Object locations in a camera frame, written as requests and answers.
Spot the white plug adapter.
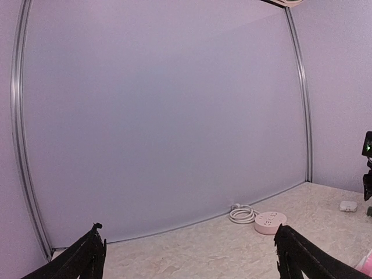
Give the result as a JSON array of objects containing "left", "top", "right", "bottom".
[{"left": 339, "top": 201, "right": 357, "bottom": 212}]

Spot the aluminium frame post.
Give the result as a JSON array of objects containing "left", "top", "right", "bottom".
[
  {"left": 284, "top": 7, "right": 313, "bottom": 183},
  {"left": 10, "top": 0, "right": 55, "bottom": 261}
]

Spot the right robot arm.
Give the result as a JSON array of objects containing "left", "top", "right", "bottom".
[{"left": 362, "top": 131, "right": 372, "bottom": 201}]

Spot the green plug adapter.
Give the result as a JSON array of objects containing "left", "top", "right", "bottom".
[{"left": 366, "top": 206, "right": 372, "bottom": 217}]

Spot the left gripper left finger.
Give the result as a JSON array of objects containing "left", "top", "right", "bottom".
[{"left": 23, "top": 223, "right": 106, "bottom": 279}]

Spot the left aluminium frame post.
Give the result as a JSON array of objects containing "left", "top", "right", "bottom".
[{"left": 10, "top": 0, "right": 55, "bottom": 261}]

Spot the round pink power socket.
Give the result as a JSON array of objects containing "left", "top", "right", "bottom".
[{"left": 254, "top": 212, "right": 287, "bottom": 235}]

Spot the pink plug adapter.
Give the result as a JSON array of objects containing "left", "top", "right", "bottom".
[{"left": 355, "top": 250, "right": 372, "bottom": 277}]

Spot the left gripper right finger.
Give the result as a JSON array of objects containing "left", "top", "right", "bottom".
[{"left": 274, "top": 224, "right": 366, "bottom": 279}]

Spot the white coiled socket cable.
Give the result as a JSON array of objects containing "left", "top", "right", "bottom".
[{"left": 228, "top": 203, "right": 259, "bottom": 224}]

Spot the right aluminium frame post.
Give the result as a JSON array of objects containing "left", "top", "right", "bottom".
[{"left": 284, "top": 7, "right": 313, "bottom": 183}]

